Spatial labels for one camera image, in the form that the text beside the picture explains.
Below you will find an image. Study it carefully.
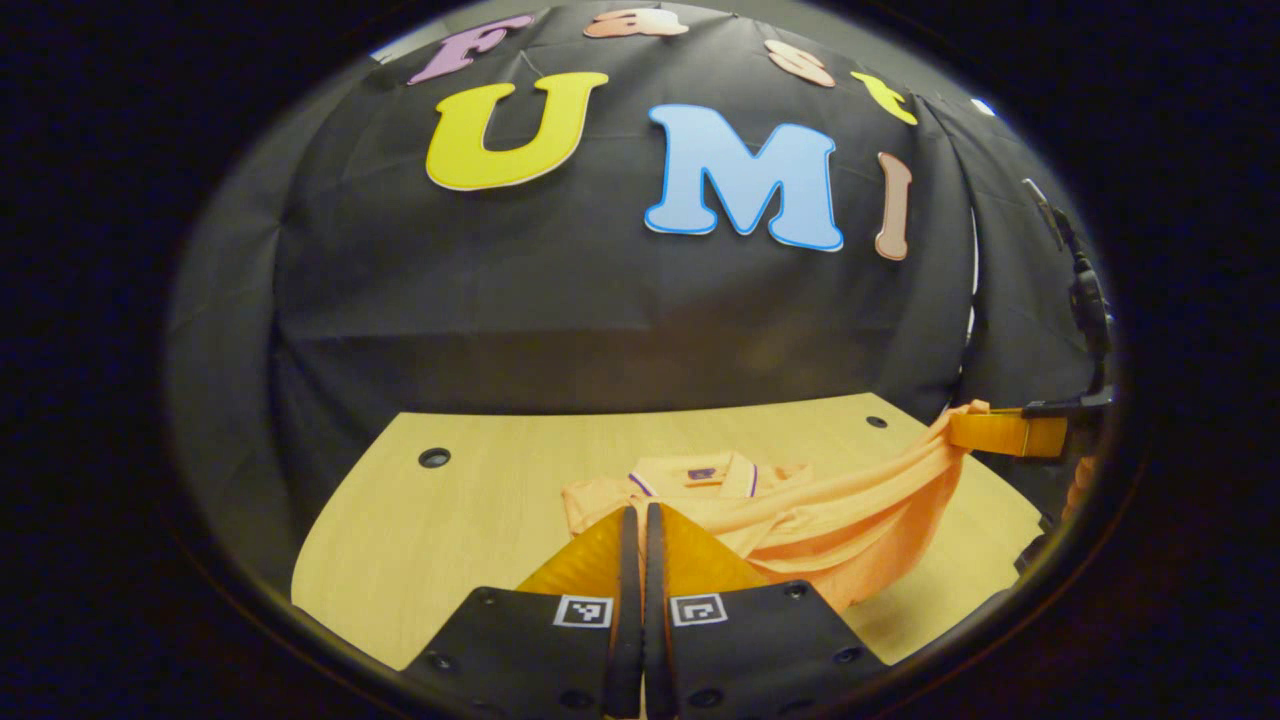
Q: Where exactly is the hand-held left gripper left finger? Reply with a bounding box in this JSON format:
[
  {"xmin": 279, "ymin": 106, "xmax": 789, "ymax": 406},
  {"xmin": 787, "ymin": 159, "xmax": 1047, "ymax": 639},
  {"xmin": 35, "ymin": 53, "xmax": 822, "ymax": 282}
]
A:
[{"xmin": 400, "ymin": 504, "xmax": 644, "ymax": 720}]

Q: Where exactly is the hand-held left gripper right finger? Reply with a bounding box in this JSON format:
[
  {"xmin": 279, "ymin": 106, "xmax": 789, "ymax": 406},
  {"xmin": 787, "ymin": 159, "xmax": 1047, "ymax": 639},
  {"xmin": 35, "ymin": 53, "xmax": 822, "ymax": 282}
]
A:
[{"xmin": 644, "ymin": 502, "xmax": 890, "ymax": 720}]

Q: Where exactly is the orange T-shirt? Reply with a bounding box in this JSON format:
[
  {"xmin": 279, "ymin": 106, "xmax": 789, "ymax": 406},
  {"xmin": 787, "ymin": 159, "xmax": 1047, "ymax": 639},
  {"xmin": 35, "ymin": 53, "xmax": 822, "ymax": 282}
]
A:
[{"xmin": 561, "ymin": 399, "xmax": 992, "ymax": 613}]

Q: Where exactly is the black backdrop cloth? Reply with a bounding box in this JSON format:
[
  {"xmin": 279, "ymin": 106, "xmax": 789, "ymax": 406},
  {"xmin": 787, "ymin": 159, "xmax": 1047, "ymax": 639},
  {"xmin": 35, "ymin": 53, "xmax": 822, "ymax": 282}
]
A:
[{"xmin": 165, "ymin": 0, "xmax": 1117, "ymax": 561}]

